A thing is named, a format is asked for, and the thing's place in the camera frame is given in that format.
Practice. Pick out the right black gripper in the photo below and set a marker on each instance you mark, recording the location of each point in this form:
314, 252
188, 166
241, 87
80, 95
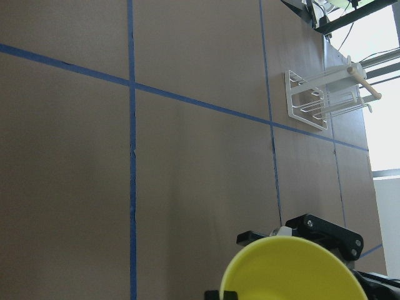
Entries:
346, 245

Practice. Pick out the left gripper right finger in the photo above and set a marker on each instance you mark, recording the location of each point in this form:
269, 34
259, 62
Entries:
230, 295

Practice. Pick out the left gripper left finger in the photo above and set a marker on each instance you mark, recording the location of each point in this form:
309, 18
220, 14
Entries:
211, 295

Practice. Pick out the yellow ikea cup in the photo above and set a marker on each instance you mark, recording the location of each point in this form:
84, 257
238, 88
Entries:
284, 267

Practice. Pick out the white wire cup rack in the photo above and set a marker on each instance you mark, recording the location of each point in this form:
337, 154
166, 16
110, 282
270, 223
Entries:
336, 91

